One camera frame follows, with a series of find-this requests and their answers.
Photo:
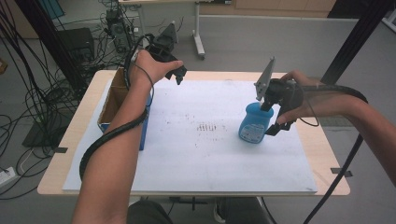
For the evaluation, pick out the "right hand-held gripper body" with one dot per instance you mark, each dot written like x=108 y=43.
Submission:
x=280 y=93

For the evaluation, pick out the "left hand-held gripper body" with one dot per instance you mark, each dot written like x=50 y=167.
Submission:
x=161 y=49

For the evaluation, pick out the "blue plastic bottle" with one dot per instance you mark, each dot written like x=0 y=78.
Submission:
x=253 y=124

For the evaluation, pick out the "blue cardboard box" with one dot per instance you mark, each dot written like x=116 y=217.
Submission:
x=115 y=99

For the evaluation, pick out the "person's left hand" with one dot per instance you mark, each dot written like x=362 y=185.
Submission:
x=152 y=68

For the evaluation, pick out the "person's right hand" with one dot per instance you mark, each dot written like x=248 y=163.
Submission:
x=311 y=99

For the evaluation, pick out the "white desk leg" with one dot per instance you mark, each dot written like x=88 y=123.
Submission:
x=198 y=31

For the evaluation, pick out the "computer tower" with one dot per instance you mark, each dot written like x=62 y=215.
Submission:
x=118 y=31

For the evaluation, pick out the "dark grid floor mat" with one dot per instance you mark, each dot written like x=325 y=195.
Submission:
x=330 y=121

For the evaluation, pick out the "white board mat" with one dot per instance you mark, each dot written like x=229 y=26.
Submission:
x=218 y=140

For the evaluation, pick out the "grey tape piece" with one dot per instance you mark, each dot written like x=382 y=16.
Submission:
x=60 y=150
x=341 y=171

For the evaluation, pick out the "black equipment box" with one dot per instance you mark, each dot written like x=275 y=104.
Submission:
x=77 y=42

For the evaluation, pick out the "wooden cabinet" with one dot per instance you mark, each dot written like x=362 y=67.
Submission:
x=267 y=6

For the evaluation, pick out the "person's right leg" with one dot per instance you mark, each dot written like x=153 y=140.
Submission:
x=246 y=211

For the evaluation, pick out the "person's leg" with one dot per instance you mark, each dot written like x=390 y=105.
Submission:
x=246 y=211
x=149 y=213

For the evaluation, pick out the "person's left leg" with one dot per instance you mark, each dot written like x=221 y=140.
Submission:
x=149 y=213

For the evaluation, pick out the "white power strip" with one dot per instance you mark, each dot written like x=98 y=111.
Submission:
x=6 y=176

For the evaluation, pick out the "black metal stand post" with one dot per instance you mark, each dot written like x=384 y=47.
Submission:
x=49 y=40
x=358 y=40

